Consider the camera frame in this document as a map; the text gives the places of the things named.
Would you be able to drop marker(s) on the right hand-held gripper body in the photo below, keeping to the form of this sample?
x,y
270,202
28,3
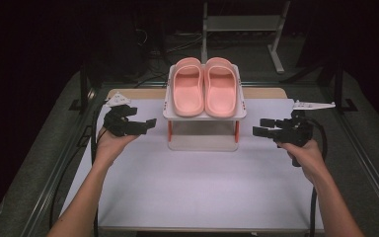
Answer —
x,y
296,131

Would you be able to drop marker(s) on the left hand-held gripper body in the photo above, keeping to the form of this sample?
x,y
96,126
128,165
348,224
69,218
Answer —
x,y
116,125

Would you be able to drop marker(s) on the pink foam slipper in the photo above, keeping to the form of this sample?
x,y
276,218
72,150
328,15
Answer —
x,y
187,89
220,89

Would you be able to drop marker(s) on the white two-tier shoe rack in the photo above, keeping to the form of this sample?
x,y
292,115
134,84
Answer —
x,y
204,135

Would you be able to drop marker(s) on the person's left hand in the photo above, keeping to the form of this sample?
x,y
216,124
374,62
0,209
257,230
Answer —
x,y
112,148

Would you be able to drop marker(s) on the person's right hand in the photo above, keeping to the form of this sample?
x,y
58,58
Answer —
x,y
306,158

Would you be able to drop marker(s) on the white table mat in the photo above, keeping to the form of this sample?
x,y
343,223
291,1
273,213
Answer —
x,y
194,187

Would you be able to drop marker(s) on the white metal stand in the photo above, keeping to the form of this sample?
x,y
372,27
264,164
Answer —
x,y
243,23

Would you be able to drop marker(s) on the black upright post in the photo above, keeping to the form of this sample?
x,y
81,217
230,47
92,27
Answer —
x,y
84,89
339,89

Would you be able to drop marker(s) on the metal frame rail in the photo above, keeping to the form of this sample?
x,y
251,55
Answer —
x,y
46,194
365,158

